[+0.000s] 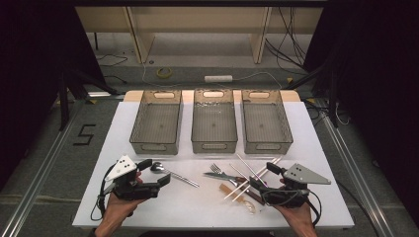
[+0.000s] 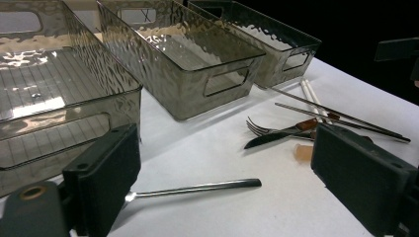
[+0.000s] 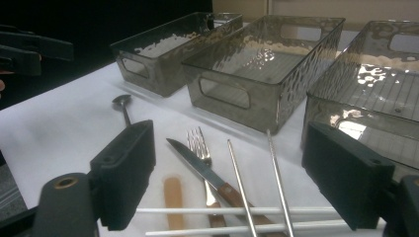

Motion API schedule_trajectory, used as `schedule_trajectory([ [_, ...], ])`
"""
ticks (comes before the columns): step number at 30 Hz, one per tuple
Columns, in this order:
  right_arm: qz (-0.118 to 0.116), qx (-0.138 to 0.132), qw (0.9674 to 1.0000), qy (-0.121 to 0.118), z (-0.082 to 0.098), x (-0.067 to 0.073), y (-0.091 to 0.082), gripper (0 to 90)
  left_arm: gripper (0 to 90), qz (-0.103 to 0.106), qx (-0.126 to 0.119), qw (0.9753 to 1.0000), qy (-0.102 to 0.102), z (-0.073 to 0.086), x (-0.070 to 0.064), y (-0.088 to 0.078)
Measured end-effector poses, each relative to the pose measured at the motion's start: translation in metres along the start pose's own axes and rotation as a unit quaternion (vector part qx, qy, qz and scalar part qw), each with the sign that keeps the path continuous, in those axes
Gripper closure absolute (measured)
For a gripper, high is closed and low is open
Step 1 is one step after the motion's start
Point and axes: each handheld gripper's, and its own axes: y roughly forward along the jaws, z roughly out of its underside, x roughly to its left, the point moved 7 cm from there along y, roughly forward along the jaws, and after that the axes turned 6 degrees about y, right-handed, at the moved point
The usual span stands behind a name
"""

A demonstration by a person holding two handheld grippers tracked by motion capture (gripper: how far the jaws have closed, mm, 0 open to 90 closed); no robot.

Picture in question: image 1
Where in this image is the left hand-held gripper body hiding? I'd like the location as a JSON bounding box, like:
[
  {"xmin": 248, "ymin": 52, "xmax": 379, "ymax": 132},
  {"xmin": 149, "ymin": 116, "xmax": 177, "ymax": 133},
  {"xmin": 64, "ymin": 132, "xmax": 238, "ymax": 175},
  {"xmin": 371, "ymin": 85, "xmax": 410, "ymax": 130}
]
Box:
[{"xmin": 102, "ymin": 154, "xmax": 160, "ymax": 201}]

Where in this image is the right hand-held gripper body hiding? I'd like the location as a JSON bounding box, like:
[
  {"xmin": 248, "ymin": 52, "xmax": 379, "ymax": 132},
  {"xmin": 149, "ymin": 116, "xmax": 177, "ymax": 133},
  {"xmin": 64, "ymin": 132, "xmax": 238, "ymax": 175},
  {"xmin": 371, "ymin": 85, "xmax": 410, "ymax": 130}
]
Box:
[{"xmin": 262, "ymin": 163, "xmax": 332, "ymax": 208}]

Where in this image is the metal spoon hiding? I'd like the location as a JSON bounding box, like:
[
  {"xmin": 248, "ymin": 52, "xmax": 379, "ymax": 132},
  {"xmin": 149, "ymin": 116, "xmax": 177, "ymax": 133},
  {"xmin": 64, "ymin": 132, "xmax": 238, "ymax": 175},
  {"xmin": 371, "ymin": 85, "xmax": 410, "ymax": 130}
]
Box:
[{"xmin": 150, "ymin": 161, "xmax": 201, "ymax": 189}]

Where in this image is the wooden-handled clear spoon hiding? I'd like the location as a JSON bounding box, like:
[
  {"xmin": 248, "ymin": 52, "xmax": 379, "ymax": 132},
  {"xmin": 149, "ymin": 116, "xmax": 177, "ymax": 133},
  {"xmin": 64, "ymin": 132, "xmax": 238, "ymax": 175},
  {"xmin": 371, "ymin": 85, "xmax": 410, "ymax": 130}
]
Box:
[{"xmin": 219, "ymin": 183, "xmax": 257, "ymax": 215}]

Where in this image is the brown-handled metal knife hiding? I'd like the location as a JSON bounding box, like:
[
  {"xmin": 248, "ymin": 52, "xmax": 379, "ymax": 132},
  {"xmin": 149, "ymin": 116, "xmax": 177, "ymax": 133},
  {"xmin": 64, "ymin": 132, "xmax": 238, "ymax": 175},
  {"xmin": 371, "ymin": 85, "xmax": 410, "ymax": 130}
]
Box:
[{"xmin": 203, "ymin": 171, "xmax": 256, "ymax": 185}]

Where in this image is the smoky clear plastic bin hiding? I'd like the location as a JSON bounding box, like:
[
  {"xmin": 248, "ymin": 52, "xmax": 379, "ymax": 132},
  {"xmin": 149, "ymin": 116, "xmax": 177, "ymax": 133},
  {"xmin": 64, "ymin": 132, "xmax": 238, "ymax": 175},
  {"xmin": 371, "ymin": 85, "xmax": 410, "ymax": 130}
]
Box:
[
  {"xmin": 240, "ymin": 89, "xmax": 294, "ymax": 155},
  {"xmin": 128, "ymin": 89, "xmax": 184, "ymax": 156},
  {"xmin": 191, "ymin": 88, "xmax": 239, "ymax": 155}
]

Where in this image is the person's left hand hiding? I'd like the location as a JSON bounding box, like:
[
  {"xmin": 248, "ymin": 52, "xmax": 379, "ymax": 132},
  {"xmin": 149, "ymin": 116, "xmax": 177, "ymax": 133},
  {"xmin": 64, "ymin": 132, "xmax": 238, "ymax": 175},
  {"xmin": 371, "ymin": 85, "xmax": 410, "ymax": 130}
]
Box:
[{"xmin": 103, "ymin": 194, "xmax": 146, "ymax": 220}]

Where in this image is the person's right hand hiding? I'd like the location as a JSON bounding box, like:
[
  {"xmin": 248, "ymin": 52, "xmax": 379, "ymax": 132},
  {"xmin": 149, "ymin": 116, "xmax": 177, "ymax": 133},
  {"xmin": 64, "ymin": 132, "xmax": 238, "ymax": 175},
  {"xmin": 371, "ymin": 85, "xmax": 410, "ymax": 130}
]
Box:
[{"xmin": 275, "ymin": 200, "xmax": 314, "ymax": 228}]

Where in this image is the white table cover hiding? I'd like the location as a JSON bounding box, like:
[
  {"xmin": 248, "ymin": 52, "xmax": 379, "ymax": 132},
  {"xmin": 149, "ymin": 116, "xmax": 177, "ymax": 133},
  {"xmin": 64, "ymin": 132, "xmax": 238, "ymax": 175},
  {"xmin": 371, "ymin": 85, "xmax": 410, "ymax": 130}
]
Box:
[{"xmin": 72, "ymin": 101, "xmax": 355, "ymax": 230}]

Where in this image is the black metal stand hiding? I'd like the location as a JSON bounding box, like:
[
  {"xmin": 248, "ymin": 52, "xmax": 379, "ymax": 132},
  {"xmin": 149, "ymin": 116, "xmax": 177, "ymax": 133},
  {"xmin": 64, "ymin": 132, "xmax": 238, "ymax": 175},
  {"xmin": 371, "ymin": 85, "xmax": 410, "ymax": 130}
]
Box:
[
  {"xmin": 57, "ymin": 70, "xmax": 120, "ymax": 131},
  {"xmin": 286, "ymin": 62, "xmax": 340, "ymax": 127}
]

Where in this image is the yellow tape roll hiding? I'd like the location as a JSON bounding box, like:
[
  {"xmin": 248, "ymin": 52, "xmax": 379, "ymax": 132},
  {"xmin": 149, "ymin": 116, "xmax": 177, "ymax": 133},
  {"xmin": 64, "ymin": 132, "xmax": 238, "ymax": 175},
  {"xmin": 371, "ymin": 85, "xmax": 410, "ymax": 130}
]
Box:
[{"xmin": 155, "ymin": 66, "xmax": 174, "ymax": 79}]

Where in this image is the white power strip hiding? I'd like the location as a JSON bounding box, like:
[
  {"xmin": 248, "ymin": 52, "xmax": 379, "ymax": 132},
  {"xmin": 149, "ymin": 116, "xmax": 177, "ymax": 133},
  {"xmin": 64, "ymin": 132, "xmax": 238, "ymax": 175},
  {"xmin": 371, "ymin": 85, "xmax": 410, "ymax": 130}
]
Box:
[{"xmin": 204, "ymin": 74, "xmax": 233, "ymax": 83}]

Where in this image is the dark curtain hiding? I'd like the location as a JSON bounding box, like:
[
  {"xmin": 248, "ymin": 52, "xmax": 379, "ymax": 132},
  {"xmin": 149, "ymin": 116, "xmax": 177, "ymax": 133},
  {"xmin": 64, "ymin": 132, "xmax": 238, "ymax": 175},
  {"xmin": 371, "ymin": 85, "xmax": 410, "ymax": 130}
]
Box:
[
  {"xmin": 0, "ymin": 0, "xmax": 107, "ymax": 189},
  {"xmin": 302, "ymin": 0, "xmax": 419, "ymax": 225}
]

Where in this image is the beige wooden desk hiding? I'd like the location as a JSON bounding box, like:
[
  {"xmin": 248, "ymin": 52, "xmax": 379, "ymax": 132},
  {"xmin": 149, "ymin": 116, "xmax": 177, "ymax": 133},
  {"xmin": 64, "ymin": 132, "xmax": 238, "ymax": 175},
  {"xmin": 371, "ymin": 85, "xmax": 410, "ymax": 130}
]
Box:
[{"xmin": 74, "ymin": 6, "xmax": 325, "ymax": 65}]

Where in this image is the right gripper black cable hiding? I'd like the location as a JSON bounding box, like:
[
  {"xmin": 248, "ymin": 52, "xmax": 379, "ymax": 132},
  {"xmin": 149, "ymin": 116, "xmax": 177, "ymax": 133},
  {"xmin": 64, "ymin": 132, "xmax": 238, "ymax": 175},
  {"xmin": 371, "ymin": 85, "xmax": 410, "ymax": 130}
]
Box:
[{"xmin": 263, "ymin": 189, "xmax": 323, "ymax": 228}]

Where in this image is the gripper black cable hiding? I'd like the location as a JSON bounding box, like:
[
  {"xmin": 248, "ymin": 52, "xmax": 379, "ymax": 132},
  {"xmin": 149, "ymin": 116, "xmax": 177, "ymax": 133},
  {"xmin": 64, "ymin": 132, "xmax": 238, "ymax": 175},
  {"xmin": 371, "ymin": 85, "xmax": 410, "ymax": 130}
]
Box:
[
  {"xmin": 263, "ymin": 189, "xmax": 323, "ymax": 228},
  {"xmin": 90, "ymin": 164, "xmax": 117, "ymax": 222}
]

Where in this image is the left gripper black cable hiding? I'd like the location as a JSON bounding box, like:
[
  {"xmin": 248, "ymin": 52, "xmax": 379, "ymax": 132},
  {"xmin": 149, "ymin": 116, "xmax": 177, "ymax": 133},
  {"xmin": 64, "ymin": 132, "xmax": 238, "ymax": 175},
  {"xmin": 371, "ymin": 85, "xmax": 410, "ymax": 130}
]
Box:
[{"xmin": 90, "ymin": 164, "xmax": 117, "ymax": 222}]

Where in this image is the brown-handled metal fork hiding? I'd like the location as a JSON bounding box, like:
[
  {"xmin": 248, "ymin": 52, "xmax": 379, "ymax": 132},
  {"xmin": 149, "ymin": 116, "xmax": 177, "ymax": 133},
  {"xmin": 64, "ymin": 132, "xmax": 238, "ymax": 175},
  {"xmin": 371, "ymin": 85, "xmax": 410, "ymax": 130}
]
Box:
[{"xmin": 209, "ymin": 163, "xmax": 265, "ymax": 205}]

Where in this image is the metal floor rail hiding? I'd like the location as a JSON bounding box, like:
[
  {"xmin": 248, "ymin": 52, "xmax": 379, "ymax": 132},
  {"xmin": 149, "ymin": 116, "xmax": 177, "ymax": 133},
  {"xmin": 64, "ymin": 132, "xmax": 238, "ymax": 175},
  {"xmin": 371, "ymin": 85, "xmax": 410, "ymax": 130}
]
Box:
[
  {"xmin": 315, "ymin": 102, "xmax": 396, "ymax": 237},
  {"xmin": 0, "ymin": 98, "xmax": 87, "ymax": 237}
]

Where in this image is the thick black floor cable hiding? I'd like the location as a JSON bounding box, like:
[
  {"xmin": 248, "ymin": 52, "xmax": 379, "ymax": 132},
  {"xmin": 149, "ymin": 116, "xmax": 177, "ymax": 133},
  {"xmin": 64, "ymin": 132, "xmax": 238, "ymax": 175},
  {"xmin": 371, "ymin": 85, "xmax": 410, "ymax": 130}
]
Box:
[{"xmin": 335, "ymin": 179, "xmax": 379, "ymax": 237}]

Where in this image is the bundle of black cables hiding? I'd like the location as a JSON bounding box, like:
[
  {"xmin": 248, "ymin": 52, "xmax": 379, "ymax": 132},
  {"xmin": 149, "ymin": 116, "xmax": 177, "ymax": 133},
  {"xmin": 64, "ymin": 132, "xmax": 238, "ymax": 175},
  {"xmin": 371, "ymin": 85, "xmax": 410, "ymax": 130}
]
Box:
[{"xmin": 265, "ymin": 6, "xmax": 309, "ymax": 72}]

